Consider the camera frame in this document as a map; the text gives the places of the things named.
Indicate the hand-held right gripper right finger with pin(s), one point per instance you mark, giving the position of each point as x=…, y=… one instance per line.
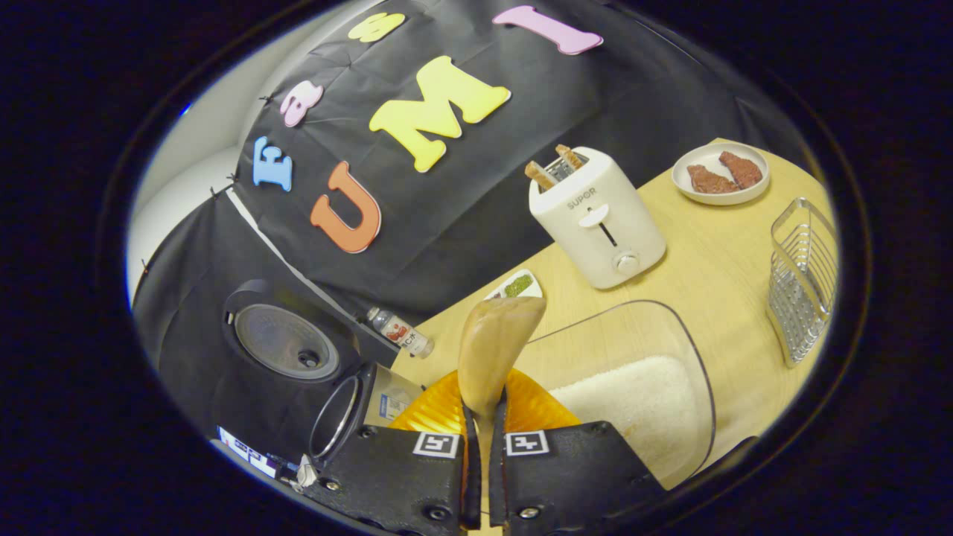
x=497, y=476

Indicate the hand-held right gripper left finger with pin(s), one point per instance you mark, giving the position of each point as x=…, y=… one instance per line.
x=470, y=476

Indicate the wooden spoon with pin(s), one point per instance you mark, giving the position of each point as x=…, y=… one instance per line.
x=495, y=350

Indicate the dark grey rice cooker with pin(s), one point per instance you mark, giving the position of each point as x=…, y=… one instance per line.
x=283, y=342

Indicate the small glass spice bottle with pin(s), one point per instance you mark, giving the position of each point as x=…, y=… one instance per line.
x=398, y=331

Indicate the clear plastic container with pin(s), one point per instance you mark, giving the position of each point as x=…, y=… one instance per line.
x=618, y=335

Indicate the divided white condiment dish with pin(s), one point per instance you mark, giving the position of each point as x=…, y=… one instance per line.
x=517, y=285

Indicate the black backdrop cloth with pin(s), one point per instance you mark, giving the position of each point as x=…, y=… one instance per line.
x=447, y=216

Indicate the white toaster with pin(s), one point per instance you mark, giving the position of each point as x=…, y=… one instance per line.
x=595, y=231

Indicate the toast slice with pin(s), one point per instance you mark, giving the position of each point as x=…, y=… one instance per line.
x=540, y=176
x=570, y=156

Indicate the round white plate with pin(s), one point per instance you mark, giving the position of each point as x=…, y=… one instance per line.
x=718, y=197

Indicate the red meat piece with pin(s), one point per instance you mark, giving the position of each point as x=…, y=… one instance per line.
x=743, y=170
x=707, y=181

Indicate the white blue wall poster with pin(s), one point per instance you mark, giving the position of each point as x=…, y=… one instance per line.
x=246, y=450

